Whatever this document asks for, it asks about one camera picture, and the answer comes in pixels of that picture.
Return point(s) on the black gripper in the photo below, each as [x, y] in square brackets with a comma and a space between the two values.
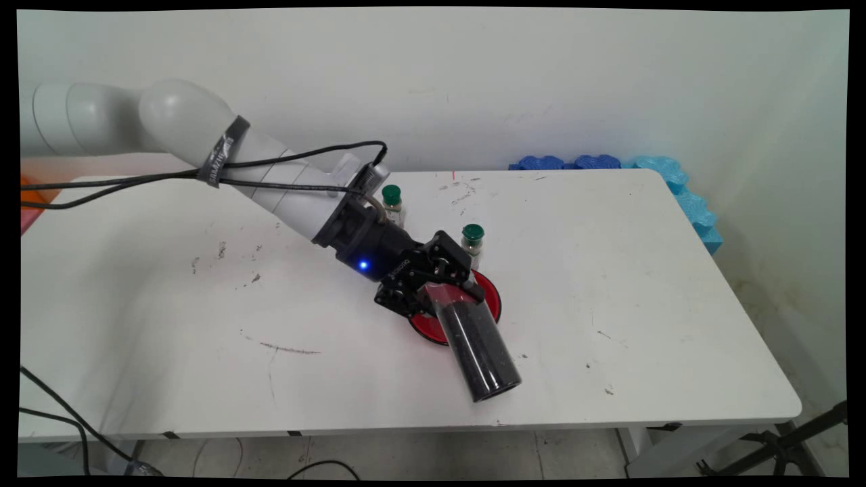
[379, 253]

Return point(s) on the clear plastic jar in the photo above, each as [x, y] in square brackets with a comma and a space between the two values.
[480, 352]

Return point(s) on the black granules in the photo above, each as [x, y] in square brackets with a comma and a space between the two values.
[484, 362]

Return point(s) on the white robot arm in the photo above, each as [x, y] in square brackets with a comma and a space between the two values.
[176, 115]

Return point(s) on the red bowl black rim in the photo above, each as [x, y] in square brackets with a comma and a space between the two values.
[429, 328]

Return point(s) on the green cap spice bottle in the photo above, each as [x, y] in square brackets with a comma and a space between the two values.
[472, 233]
[392, 196]

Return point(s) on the dark blue foam piece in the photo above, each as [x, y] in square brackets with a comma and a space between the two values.
[599, 161]
[541, 163]

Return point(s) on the light blue foam piece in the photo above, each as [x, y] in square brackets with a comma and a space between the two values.
[697, 210]

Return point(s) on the black tripod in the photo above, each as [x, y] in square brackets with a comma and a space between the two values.
[785, 443]

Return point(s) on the orange pink box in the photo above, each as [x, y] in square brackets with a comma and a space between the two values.
[34, 216]

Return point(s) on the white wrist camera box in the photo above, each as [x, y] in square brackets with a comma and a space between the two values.
[365, 177]

